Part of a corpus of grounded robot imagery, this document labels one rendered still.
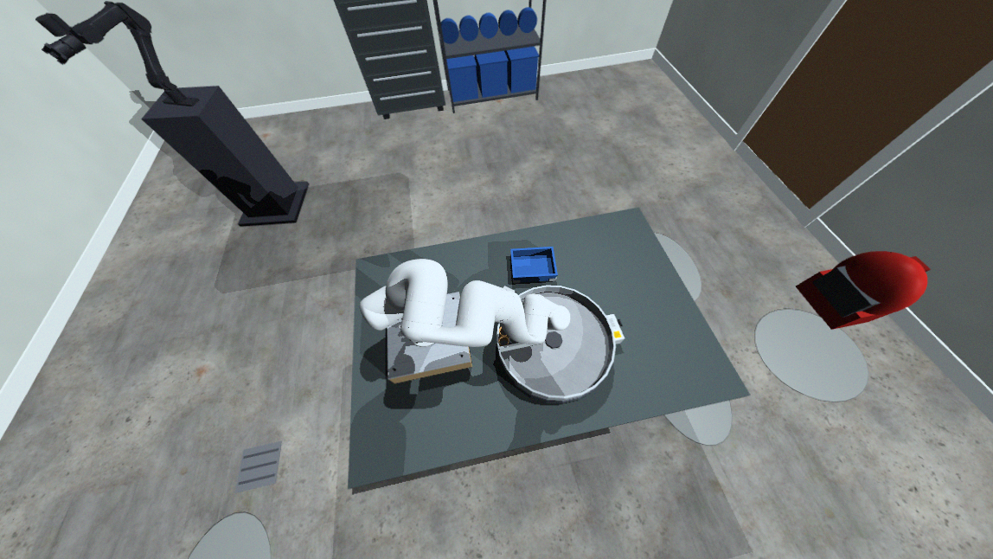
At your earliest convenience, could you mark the blue open-top crate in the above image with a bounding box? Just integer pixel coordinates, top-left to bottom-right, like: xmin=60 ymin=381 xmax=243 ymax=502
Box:
xmin=510 ymin=247 xmax=558 ymax=283

